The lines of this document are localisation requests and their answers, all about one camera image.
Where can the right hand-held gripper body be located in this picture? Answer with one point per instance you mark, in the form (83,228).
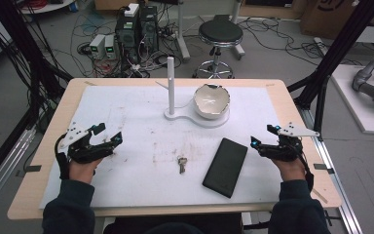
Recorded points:
(285,149)

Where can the aluminium rail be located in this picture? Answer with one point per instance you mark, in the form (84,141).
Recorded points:
(334,169)
(3,172)

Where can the person's dark torso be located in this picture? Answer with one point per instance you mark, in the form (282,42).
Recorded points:
(172,226)

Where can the black computer tower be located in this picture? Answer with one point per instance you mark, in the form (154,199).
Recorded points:
(148,27)
(127,39)

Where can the white box with black plug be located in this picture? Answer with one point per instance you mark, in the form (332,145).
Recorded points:
(131,9)

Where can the person's right hand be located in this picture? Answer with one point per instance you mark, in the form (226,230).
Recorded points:
(290,169)

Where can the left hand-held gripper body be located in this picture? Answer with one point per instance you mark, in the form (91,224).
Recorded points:
(84,151)

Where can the person's left hand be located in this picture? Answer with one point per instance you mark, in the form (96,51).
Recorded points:
(82,170)

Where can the silver key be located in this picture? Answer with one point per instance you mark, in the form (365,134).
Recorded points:
(182,164)

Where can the black wallet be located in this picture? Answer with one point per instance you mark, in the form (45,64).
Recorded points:
(225,167)

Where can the white stand with pole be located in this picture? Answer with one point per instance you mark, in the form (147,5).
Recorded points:
(171,87)

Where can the white broken-rim bowl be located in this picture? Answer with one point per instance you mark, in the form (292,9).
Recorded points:
(211,102)

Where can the white table leg frame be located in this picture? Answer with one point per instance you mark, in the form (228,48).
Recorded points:
(182,35)

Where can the cardboard box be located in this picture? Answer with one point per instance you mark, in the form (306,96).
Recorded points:
(331,16)

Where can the white table mat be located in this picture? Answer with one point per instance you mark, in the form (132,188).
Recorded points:
(136,175)

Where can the black round stool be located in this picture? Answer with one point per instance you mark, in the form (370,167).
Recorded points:
(220,34)

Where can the white floor board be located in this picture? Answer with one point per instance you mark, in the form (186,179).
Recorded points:
(354,107)

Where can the grey power supply unit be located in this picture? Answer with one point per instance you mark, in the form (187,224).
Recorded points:
(97,46)
(110,47)

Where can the black frame post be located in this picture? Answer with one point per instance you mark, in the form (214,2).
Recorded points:
(22,48)
(337,48)

